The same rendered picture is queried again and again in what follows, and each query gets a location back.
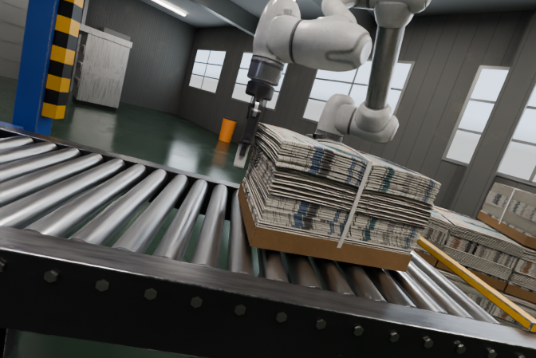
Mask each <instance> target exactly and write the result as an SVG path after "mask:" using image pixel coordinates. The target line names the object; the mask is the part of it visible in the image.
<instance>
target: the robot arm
mask: <svg viewBox="0 0 536 358"><path fill-rule="evenodd" d="M430 2H431V0H323V1H322V4H321V9H322V12H323V14H324V15H325V17H319V18H317V19H314V20H304V19H301V15H300V10H299V8H298V4H297V3H296V2H295V1H294V0H269V2H268V3H267V5H266V7H265V9H264V11H263V12H262V16H261V17H260V19H259V22H258V26H257V29H256V31H255V35H254V42H253V54H252V58H251V59H250V66H249V69H248V73H247V77H248V78H250V79H251V80H250V81H248V82H247V86H246V91H245V93H246V94H247V95H249V96H253V97H254V98H253V100H252V103H250V102H249V104H248V107H247V108H248V110H247V114H246V123H245V127H244V129H243V133H242V136H241V140H239V141H238V143H239V145H238V150H237V153H236V156H235V159H234V164H233V166H235V167H240V168H244V165H245V162H246V158H247V154H248V151H249V148H250V145H251V144H252V143H251V140H252V137H253V134H254V130H255V127H256V124H257V122H258V120H259V117H260V114H261V112H262V110H263V107H262V106H261V104H262V100H268V101H271V100H272V98H273V95H274V88H273V87H274V86H275V87H277V86H278V83H279V81H280V79H281V77H282V72H283V70H284V66H285V64H289V63H294V64H299V65H304V66H306V67H309V68H312V69H319V70H324V71H330V72H348V71H352V70H355V69H358V68H360V67H361V66H362V65H363V64H364V63H365V62H366V61H367V60H368V58H369V54H370V53H371V49H372V39H371V37H370V34H369V32H368V31H367V30H366V29H364V28H363V27H362V26H359V25H358V24H357V20H356V19H355V17H354V16H353V14H352V13H351V12H350V11H349V10H348V8H350V7H353V8H360V9H367V10H374V15H375V20H376V23H377V30H376V39H375V44H374V49H373V54H372V63H371V68H370V73H369V78H368V87H367V92H366V97H365V101H363V102H362V103H361V104H360V105H359V108H358V107H357V106H355V101H354V99H353V98H352V97H351V96H349V95H345V94H341V93H335V94H334V95H332V96H331V97H330V98H329V99H328V100H327V102H326V103H325V106H324V108H323V109H322V112H321V115H320V118H319V121H318V125H317V130H316V132H315V133H314V134H306V136H307V137H309V138H312V139H322V140H332V141H335V142H338V143H341V144H342V140H343V136H344V135H350V136H354V137H356V138H358V139H361V140H366V141H369V142H373V143H386V142H388V141H391V140H392V139H393V137H394V135H395V133H396V130H397V129H398V127H399V123H398V119H397V118H396V117H395V116H393V115H392V108H391V106H390V105H389V104H388V96H389V93H390V89H391V86H392V79H393V76H394V72H395V69H396V63H397V60H398V56H399V53H400V47H401V43H402V40H403V36H404V31H405V26H406V25H407V24H408V23H409V22H410V21H411V20H412V17H413V16H414V14H418V13H420V12H421V11H423V10H425V9H426V8H427V6H428V5H429V4H430ZM318 129H319V130H318Z"/></svg>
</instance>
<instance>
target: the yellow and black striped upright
mask: <svg viewBox="0 0 536 358"><path fill-rule="evenodd" d="M83 3H84V0H59V5H58V10H57V20H56V25H55V30H54V35H53V45H52V51H51V56H50V62H49V71H48V76H47V82H46V87H45V97H44V102H43V107H42V113H41V115H42V116H45V117H49V118H52V119H64V115H65V106H66V104H67V99H68V94H69V85H70V80H71V75H72V70H73V61H74V57H75V52H76V47H77V38H78V33H79V28H80V23H81V14H82V10H83V9H82V7H83Z"/></svg>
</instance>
